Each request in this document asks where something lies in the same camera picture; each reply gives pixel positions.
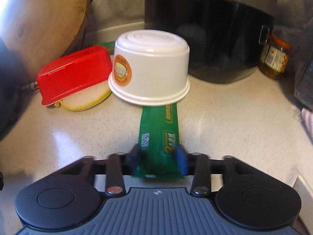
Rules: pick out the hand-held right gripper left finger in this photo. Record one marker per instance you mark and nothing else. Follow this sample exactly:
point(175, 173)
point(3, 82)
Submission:
point(134, 160)

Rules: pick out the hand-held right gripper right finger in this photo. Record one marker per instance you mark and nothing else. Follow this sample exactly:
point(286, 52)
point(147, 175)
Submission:
point(181, 161)

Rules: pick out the yellow fruit peel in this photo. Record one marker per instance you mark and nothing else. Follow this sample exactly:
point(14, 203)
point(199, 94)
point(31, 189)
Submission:
point(83, 102)

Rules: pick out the white bowl with orange label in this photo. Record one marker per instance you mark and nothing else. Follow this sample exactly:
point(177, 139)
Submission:
point(156, 71)

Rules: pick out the red plastic container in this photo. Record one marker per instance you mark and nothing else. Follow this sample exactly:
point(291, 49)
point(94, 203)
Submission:
point(73, 76)

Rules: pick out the pink striped cloth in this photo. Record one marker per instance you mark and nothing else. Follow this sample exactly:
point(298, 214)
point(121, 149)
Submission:
point(308, 120)

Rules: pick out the black countertop appliance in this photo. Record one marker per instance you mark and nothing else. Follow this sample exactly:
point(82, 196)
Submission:
point(207, 29)

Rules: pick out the glass jar with orange lid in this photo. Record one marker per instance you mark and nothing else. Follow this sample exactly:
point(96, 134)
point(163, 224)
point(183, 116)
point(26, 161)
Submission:
point(275, 58)

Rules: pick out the dark blue rice cooker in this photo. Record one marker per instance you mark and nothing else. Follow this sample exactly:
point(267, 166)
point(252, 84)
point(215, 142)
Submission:
point(9, 90)

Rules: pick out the black foil bag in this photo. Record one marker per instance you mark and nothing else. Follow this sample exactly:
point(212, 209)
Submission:
point(304, 85)

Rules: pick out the round wooden cutting board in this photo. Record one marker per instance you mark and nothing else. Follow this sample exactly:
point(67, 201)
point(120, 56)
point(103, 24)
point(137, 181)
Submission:
point(44, 17)

